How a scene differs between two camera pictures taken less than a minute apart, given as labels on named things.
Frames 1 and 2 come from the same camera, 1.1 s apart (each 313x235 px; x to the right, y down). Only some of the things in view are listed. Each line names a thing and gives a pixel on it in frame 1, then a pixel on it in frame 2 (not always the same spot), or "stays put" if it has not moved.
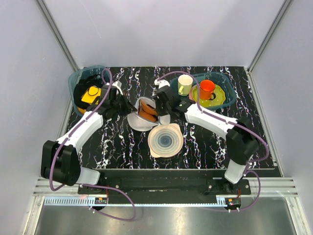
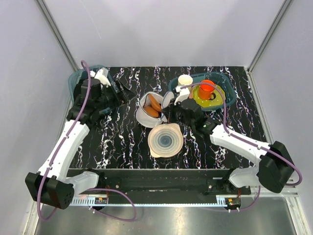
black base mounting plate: (165, 181) stays put
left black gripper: (128, 108) to (124, 96)
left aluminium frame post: (50, 21) stays put
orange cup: (207, 88) stays put
